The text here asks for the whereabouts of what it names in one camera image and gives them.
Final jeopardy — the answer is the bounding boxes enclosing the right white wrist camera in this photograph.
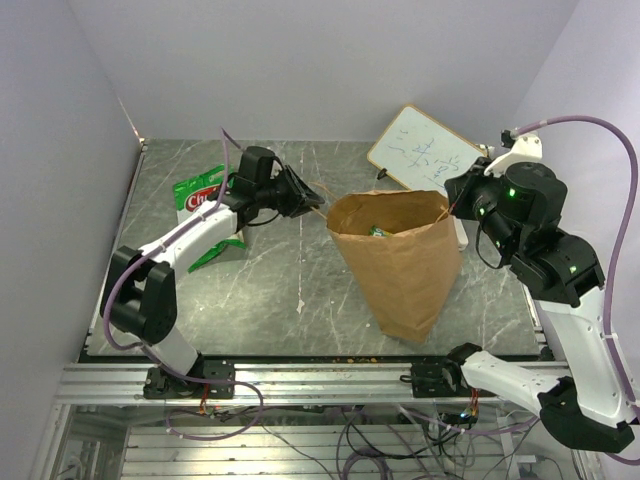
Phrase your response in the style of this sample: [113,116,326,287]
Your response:
[484,129,543,177]

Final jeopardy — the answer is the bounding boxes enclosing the green Chuba chips bag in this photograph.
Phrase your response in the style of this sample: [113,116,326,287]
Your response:
[173,164,246,273]

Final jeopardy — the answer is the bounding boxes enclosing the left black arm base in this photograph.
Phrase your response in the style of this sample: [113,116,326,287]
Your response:
[142,360,235,400]

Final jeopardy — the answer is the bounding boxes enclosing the small whiteboard wooden frame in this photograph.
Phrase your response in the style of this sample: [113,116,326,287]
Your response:
[367,105,485,194]

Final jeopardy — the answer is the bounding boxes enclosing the brown paper bag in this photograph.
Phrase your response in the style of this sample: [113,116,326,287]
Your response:
[321,186,462,343]

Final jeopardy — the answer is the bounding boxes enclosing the white whiteboard eraser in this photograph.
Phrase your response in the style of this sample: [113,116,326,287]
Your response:
[454,218,469,251]

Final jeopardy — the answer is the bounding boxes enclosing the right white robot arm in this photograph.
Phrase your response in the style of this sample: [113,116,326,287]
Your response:
[440,157,638,454]

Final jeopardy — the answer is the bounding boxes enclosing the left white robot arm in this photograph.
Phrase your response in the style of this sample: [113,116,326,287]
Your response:
[100,146,324,397]

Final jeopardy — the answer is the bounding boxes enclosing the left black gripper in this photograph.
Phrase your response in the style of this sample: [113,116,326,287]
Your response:
[258,165,326,220]

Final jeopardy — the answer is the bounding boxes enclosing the aluminium frame rail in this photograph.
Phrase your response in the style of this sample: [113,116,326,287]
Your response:
[54,362,571,406]

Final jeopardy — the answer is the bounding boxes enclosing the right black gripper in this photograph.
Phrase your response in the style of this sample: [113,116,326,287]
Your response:
[446,155,521,258]

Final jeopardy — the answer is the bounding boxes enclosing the colourful snack packets in bag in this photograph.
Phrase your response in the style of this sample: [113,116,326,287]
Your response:
[369,226,392,237]

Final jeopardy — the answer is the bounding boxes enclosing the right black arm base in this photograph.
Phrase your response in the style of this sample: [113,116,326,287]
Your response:
[399,343,482,398]

